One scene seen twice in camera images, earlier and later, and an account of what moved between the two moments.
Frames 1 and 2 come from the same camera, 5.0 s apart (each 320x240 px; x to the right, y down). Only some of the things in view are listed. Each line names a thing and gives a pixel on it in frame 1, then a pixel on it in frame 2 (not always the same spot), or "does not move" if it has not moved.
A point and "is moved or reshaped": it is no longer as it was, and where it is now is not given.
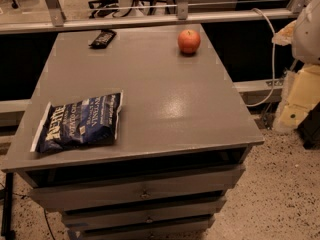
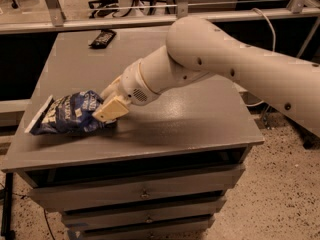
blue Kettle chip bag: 88,121 is moved or reshaped
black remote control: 103,39 does not move
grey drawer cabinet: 183,137 does not move
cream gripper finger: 286,35 → 111,89
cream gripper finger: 300,94 → 111,110
